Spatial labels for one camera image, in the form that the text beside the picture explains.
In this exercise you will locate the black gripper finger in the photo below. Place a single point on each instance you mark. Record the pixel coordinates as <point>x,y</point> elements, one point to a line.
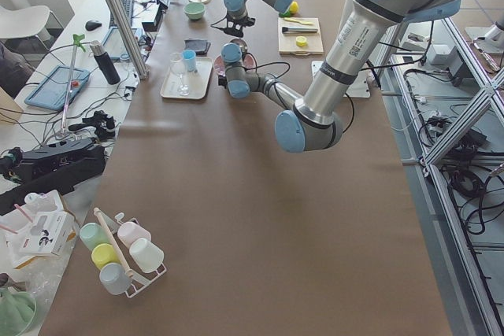
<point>239,30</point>
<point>229,31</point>

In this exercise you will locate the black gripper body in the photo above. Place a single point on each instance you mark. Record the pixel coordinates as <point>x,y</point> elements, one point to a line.
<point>237,21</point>
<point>223,81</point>

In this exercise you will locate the pink bowl of ice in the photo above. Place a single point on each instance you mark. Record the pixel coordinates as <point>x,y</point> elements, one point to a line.
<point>248,60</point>

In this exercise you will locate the light blue cup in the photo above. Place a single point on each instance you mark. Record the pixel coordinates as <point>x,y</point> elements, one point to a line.
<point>189,59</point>

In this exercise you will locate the pink plastic cup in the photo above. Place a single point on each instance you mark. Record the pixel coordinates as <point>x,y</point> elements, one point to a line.
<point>129,232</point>

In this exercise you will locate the white plastic cup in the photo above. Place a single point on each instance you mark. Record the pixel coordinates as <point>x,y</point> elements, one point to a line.
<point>146,255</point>

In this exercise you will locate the green plastic cup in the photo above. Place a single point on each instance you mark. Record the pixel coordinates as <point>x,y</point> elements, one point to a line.
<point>92,235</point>

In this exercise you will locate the yellow plastic cup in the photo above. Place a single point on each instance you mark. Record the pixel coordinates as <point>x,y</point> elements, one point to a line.
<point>103,254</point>

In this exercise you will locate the grey plastic cup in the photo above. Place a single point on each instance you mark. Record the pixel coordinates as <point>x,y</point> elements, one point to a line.
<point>114,278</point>

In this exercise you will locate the white cup rack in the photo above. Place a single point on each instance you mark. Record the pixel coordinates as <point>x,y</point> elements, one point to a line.
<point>140,280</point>

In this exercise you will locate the steel muddler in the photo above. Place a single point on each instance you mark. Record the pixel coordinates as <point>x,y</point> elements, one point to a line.
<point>293,30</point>

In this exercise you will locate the green bowl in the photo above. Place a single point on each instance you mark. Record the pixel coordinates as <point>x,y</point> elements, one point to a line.
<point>194,10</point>

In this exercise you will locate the yellow plastic knife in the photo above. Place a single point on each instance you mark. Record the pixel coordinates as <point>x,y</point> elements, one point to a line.
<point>297,21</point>

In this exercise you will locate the cream serving tray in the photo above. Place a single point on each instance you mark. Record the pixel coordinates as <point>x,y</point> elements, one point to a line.
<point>197,82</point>

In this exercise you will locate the wooden cutting board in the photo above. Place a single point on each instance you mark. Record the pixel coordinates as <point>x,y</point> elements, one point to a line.
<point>287,42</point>

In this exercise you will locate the clear wine glass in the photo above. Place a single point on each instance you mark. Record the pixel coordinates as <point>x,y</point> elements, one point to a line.
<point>178,69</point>

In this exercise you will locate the half lemon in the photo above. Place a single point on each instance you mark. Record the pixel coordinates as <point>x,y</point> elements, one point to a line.
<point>301,41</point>

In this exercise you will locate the blue teach pendant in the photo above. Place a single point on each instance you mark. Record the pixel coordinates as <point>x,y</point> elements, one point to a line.
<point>51,91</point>
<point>113,44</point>

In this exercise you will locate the black water bottle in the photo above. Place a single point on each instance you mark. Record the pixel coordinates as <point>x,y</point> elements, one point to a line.
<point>104,62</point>

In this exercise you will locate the black computer mouse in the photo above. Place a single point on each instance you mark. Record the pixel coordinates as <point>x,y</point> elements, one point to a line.
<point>92,25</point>

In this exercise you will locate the white chair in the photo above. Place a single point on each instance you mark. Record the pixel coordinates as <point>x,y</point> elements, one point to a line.
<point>26,23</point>

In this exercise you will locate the white cardboard box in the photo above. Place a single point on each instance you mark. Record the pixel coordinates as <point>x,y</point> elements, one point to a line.
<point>40,228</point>

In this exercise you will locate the aluminium frame post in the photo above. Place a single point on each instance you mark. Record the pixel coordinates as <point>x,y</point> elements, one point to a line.
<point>116,8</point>

